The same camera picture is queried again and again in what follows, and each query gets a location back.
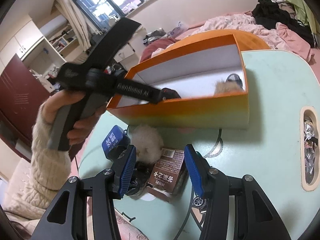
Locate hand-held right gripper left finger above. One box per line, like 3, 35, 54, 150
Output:
30, 145, 137, 240

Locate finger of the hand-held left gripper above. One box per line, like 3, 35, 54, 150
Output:
160, 87, 182, 103

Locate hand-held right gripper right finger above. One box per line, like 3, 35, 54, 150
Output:
184, 144, 292, 240

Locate brown drink carton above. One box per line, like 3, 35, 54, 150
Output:
146, 147, 189, 203

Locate orange cardboard box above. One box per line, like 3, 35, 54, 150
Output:
106, 29, 250, 130

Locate white fluffy pompom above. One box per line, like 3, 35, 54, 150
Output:
130, 126, 164, 164

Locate person's left hand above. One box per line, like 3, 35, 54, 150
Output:
41, 91, 107, 146

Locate dark rectangular object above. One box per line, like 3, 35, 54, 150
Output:
89, 34, 105, 47

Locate small toy car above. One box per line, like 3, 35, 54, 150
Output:
192, 192, 209, 213

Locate white drawer desk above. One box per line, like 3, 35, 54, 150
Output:
114, 26, 148, 64

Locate small blue box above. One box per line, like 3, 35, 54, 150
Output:
101, 125, 132, 160

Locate beige curtain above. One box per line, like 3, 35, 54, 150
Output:
56, 0, 92, 52

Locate dark red cloth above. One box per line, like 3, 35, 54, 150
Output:
139, 39, 180, 63

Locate striped clothes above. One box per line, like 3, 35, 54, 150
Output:
142, 30, 168, 45

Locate pink printed bedsheet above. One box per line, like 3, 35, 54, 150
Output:
114, 210, 157, 240

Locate tan fluffy pompom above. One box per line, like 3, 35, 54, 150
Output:
214, 79, 244, 95

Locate black round object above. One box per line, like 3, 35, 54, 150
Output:
225, 73, 244, 85

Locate white plastic bag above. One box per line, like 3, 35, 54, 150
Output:
167, 21, 189, 37

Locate white shelf cabinet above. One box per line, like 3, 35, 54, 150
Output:
0, 14, 75, 75

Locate maroon wardrobe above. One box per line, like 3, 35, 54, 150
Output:
0, 54, 50, 160

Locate light green cloth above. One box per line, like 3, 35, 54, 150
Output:
275, 0, 320, 34

